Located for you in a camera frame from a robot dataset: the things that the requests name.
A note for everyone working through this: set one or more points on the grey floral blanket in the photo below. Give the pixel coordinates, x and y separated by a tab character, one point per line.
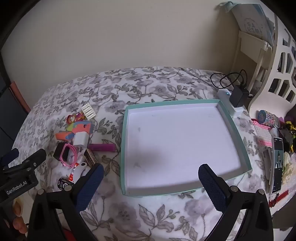
150	85

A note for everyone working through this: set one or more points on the white printed paper packet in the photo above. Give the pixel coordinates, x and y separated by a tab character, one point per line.
252	18

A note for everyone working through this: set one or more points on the orange stain remover bottle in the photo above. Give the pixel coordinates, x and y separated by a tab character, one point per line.
74	171

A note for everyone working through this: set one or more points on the black gold ornament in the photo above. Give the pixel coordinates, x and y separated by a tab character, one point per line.
286	136

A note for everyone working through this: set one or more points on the dark blue cabinet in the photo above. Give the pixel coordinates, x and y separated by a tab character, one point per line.
9	120

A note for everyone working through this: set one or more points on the gold striped small box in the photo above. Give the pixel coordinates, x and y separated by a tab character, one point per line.
90	158

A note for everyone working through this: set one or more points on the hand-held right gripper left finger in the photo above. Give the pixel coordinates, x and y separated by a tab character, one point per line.
90	186

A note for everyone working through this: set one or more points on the red white beaded strip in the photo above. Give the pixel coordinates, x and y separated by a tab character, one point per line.
278	198

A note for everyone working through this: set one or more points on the pink wrist watch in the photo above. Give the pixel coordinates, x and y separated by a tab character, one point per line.
66	154

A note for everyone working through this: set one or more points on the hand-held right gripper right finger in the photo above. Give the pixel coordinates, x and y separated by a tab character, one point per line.
211	187

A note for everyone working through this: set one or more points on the teal tray with white inside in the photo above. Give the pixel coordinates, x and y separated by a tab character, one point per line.
173	143

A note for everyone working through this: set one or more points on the white lattice basket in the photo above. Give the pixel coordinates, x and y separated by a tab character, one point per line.
277	76

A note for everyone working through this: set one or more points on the small coral blue toy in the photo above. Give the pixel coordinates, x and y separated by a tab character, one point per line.
62	136

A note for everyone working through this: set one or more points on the white shelf rack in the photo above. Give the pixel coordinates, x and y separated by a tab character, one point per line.
252	39

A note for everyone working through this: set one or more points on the white power strip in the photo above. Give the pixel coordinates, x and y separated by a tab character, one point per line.
235	112

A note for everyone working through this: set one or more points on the purple lighter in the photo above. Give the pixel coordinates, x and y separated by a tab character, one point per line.
101	147

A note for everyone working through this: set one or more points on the large coral blue toy knife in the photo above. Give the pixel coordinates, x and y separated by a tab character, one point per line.
83	127

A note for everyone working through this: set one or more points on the person's left hand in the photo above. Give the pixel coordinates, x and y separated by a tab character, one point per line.
20	226

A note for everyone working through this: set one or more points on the black smartphone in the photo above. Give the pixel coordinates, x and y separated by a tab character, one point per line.
277	166

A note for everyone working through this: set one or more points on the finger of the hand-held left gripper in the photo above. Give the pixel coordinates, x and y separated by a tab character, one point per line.
34	160
10	155

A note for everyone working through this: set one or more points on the white ribbed plastic clip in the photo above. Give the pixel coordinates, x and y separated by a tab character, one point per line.
88	110

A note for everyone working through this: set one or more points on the silver wristwatch with blue dial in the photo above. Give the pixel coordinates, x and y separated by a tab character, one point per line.
263	115

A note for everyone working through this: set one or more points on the salmon wooden board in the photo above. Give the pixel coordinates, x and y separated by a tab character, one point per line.
19	96

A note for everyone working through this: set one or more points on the white plug charger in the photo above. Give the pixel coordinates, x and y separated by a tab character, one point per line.
81	138

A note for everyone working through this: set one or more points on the white small oval object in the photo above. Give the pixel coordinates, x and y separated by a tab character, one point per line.
274	133

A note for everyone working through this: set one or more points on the black toy car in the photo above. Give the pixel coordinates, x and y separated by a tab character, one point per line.
64	184

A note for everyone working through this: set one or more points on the white lace flower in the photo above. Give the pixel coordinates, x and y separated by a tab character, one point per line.
289	169

